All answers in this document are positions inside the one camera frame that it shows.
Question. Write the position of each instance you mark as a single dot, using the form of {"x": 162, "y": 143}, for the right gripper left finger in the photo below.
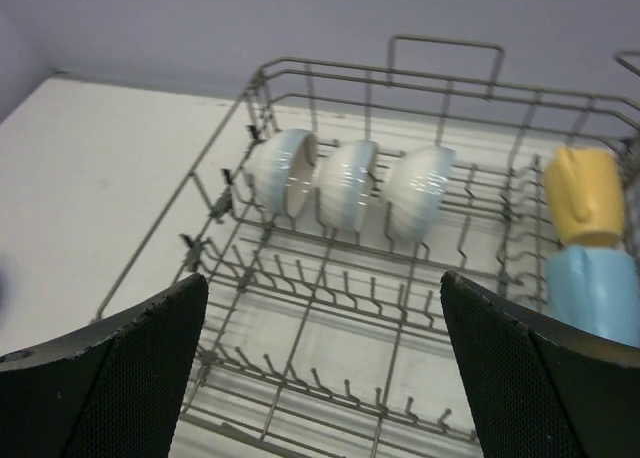
{"x": 113, "y": 388}

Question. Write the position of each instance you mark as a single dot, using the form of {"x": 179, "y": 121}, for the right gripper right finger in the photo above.
{"x": 537, "y": 387}

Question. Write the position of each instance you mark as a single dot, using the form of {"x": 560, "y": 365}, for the blue mug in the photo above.
{"x": 596, "y": 290}

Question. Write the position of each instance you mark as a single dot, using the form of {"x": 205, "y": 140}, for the yellow mug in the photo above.
{"x": 585, "y": 197}

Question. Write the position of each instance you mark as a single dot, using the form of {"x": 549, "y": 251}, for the white bowl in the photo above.
{"x": 415, "y": 185}
{"x": 281, "y": 169}
{"x": 344, "y": 181}

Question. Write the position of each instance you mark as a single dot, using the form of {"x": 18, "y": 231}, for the grey wire dish rack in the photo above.
{"x": 319, "y": 342}

